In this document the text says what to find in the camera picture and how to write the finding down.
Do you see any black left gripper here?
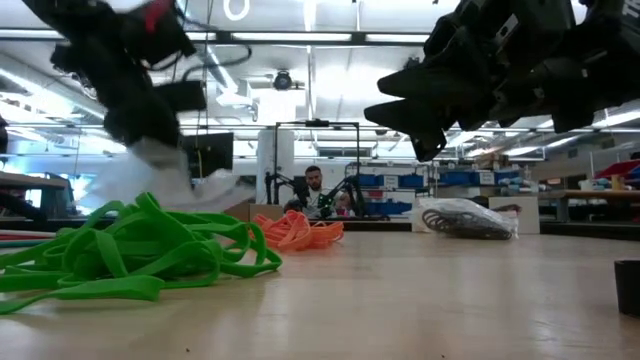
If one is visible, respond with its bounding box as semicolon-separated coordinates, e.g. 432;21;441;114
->
49;39;209;150

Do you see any blue storage bin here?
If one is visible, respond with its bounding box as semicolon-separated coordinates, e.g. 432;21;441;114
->
439;170;521;187
357;173;427;190
367;201;415;218

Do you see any green rubber bands pile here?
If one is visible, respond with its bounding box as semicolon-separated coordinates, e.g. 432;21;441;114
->
0;189;284;316

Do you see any person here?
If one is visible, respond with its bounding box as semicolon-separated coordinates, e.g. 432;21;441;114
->
287;164;356;220

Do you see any blue cable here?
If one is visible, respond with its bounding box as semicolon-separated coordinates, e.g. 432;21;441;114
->
0;240;51;250

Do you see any black computer monitor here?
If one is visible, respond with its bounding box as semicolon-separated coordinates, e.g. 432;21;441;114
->
182;132;235;179

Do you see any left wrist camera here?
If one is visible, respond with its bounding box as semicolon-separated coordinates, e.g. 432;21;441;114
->
122;0;197;69

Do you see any black object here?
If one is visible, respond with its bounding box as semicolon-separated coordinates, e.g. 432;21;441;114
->
613;259;640;317

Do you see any wooden desk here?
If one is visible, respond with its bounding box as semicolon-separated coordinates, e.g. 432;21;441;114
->
0;171;77;224

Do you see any thin black rig frame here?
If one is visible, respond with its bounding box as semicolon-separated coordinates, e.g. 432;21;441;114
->
273;119;361;207

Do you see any brown cardboard box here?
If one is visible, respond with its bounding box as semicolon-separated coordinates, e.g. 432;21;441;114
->
222;202;285;228

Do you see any black rubber bands bunch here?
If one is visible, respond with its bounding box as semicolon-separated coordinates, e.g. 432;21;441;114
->
422;208;514;240

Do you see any orange rubber bands pile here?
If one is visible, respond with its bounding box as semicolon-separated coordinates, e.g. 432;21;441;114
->
251;209;346;252

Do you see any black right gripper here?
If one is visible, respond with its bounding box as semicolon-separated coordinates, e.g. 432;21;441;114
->
363;0;584;162

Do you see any white ring light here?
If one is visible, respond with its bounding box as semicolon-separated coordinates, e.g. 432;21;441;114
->
223;0;251;23

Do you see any red object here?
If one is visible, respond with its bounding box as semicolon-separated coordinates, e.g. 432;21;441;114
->
594;159;640;180

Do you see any red cable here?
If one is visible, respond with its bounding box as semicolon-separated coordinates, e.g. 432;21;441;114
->
0;232;57;242

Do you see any round black ceiling camera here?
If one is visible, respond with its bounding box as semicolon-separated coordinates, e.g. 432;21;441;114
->
272;69;295;93

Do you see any clear plastic zip bag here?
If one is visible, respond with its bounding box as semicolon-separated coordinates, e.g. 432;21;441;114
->
77;138;254;214
417;197;520;242

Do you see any black beam with light strips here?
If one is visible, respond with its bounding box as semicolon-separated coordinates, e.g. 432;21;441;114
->
0;28;431;50

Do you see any wooden workbench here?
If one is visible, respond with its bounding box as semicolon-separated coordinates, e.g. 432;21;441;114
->
538;188;640;224

